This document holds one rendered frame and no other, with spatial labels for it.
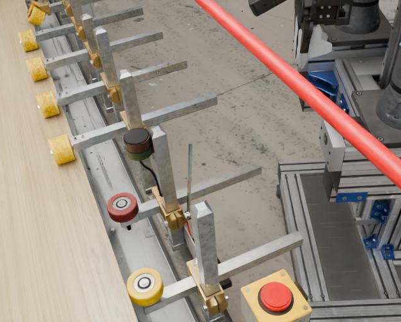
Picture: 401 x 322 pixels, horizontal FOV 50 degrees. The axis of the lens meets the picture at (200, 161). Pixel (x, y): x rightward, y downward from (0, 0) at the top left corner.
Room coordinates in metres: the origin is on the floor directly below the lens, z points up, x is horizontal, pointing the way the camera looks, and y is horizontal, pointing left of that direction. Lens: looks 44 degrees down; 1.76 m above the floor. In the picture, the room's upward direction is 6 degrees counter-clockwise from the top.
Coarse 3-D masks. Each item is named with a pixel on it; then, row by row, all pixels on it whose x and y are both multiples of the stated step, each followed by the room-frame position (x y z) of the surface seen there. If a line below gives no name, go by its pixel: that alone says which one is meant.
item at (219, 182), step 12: (240, 168) 0.89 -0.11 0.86; (252, 168) 0.88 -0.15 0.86; (204, 180) 0.85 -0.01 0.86; (216, 180) 0.85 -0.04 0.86; (228, 180) 0.85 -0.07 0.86; (240, 180) 0.86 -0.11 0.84; (180, 192) 0.82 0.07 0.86; (192, 192) 0.81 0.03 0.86; (204, 192) 0.82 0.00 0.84; (144, 204) 0.79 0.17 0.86; (156, 204) 0.78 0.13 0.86; (180, 204) 0.80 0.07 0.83; (144, 216) 0.76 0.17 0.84
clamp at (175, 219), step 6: (156, 186) 0.84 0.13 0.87; (156, 192) 0.82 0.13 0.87; (156, 198) 0.80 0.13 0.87; (162, 204) 0.77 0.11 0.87; (162, 210) 0.75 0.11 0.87; (174, 210) 0.75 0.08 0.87; (180, 210) 0.74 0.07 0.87; (162, 216) 0.76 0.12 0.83; (168, 216) 0.73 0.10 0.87; (174, 216) 0.73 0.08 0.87; (180, 216) 0.73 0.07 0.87; (168, 222) 0.72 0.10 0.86; (174, 222) 0.72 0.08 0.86; (180, 222) 0.72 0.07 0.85; (174, 228) 0.72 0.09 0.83; (180, 228) 0.72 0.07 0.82
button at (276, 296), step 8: (264, 288) 0.29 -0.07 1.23; (272, 288) 0.29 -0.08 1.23; (280, 288) 0.29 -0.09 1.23; (288, 288) 0.29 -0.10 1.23; (264, 296) 0.28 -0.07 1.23; (272, 296) 0.28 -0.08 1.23; (280, 296) 0.28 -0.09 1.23; (288, 296) 0.28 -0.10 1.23; (264, 304) 0.27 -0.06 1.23; (272, 304) 0.27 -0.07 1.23; (280, 304) 0.27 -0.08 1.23; (288, 304) 0.27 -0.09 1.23
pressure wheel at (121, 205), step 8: (112, 200) 0.77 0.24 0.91; (120, 200) 0.77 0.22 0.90; (128, 200) 0.77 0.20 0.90; (136, 200) 0.76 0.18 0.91; (112, 208) 0.74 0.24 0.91; (120, 208) 0.74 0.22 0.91; (128, 208) 0.74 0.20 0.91; (136, 208) 0.74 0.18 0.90; (112, 216) 0.73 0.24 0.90; (120, 216) 0.72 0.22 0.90; (128, 216) 0.72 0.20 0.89
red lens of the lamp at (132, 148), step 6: (126, 132) 0.76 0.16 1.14; (150, 138) 0.74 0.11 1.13; (126, 144) 0.72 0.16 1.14; (132, 144) 0.72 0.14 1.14; (138, 144) 0.72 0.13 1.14; (144, 144) 0.72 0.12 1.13; (150, 144) 0.74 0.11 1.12; (132, 150) 0.72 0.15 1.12; (138, 150) 0.72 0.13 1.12; (144, 150) 0.72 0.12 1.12
